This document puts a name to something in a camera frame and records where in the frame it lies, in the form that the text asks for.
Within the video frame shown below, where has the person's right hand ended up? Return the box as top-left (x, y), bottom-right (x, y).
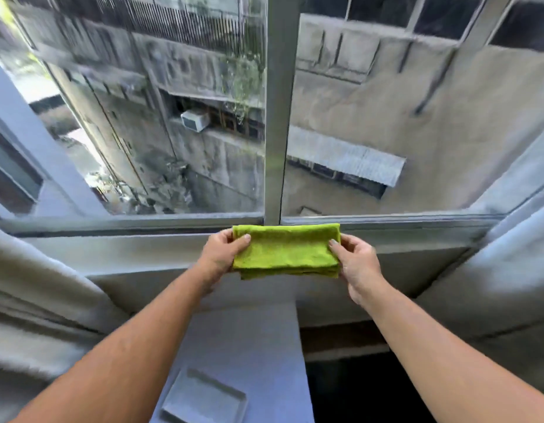
top-left (328, 234), bottom-right (384, 307)

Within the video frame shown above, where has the person's left hand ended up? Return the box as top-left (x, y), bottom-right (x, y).
top-left (196, 228), bottom-right (252, 292)

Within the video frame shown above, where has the green microfiber cloth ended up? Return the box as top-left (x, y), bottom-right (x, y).
top-left (231, 223), bottom-right (342, 280)

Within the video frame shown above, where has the person's right forearm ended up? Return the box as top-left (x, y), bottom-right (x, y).
top-left (359, 284), bottom-right (544, 423)

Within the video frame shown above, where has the person's left forearm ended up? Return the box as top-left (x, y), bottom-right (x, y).
top-left (8, 267), bottom-right (217, 423)

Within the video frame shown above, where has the corrugated metal awning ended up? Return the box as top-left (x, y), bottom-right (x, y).
top-left (286, 126), bottom-right (407, 188)

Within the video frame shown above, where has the white air conditioner unit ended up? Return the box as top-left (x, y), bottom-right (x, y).
top-left (180, 109), bottom-right (210, 133)

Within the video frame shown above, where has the clear rectangular glass tray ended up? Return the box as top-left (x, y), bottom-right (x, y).
top-left (160, 368), bottom-right (248, 423)

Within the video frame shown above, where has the beige plastered building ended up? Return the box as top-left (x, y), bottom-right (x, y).
top-left (282, 0), bottom-right (544, 216)

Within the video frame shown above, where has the grey concrete building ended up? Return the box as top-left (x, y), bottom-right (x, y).
top-left (8, 0), bottom-right (267, 215)

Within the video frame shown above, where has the hanging green plant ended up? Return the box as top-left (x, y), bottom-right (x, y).
top-left (223, 53), bottom-right (265, 126)

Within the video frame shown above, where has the grey curtain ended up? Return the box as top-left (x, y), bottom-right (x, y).
top-left (413, 130), bottom-right (544, 399)
top-left (0, 222), bottom-right (131, 423)

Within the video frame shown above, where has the metal rooftop railing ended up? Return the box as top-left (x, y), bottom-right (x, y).
top-left (47, 0), bottom-right (266, 53)

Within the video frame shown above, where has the grey aluminium window frame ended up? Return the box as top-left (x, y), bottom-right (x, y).
top-left (0, 0), bottom-right (506, 237)

